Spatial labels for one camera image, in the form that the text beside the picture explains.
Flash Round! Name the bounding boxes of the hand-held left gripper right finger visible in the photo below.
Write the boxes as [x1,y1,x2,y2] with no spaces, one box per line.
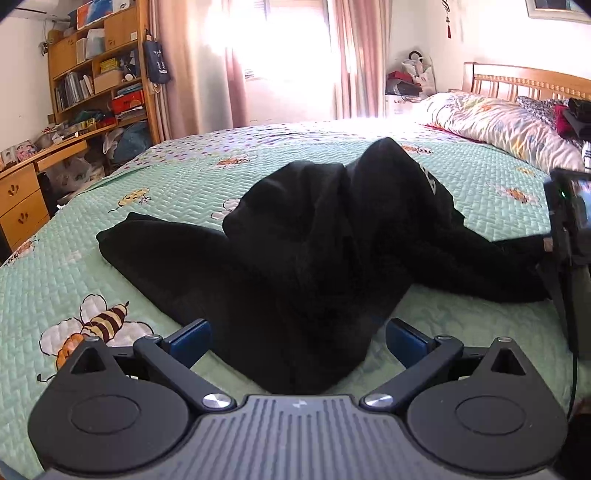
[360,318,539,412]

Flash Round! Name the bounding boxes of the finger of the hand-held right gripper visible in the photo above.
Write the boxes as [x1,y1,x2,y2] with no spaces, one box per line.
[536,234,567,306]

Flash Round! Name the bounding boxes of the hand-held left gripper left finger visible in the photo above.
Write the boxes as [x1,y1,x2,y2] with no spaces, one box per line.
[55,318,237,412]

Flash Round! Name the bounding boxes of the black pants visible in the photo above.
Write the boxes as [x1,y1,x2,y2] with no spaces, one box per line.
[96,137,561,395]

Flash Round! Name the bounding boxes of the red garment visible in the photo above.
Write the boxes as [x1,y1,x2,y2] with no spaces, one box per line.
[553,104,583,138]

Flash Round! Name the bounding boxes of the black white patterned cloth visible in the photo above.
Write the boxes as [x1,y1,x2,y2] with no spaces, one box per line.
[515,95,570,130]

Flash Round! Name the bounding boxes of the floral white duvet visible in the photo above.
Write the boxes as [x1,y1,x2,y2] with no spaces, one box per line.
[406,91,587,174]

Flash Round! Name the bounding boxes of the green bee-print quilt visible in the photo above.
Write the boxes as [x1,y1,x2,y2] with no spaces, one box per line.
[0,117,591,478]

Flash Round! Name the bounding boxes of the wooden headboard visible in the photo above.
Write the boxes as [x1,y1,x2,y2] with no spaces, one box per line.
[462,61,591,102]

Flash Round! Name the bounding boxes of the white cardboard box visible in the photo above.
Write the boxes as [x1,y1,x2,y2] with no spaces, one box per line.
[385,93,420,118]

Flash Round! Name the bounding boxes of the clear plastic bag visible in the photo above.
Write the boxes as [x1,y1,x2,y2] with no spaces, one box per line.
[46,157,95,191]

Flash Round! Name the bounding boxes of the teal plastic bag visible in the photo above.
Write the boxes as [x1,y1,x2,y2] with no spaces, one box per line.
[110,122,153,164]

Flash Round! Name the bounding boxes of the white plastic bag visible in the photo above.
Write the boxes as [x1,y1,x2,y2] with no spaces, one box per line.
[401,50,437,94]

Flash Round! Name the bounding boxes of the wooden desk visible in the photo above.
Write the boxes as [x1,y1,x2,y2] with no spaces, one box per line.
[0,122,148,252]

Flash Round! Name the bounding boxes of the red box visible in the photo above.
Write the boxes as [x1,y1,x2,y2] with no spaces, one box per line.
[112,91,145,116]

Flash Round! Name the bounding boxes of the row of books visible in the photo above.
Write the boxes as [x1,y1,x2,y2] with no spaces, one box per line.
[54,71,93,112]

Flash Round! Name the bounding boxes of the navy hanging bag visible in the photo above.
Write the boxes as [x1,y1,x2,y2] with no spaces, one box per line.
[142,39,172,86]

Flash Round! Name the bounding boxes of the bright window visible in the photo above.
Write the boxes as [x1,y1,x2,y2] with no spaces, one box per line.
[203,0,338,125]

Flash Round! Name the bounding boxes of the wooden bookshelf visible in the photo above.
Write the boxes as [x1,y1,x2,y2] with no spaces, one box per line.
[46,0,160,144]

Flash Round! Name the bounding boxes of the blue white box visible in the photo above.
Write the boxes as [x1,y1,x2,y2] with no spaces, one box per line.
[76,0,134,28]

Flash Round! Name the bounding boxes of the white air conditioner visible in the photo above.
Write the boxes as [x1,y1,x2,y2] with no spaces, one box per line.
[9,0,70,19]

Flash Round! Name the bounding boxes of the framed wall picture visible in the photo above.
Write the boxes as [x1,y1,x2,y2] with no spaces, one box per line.
[526,0,591,24]

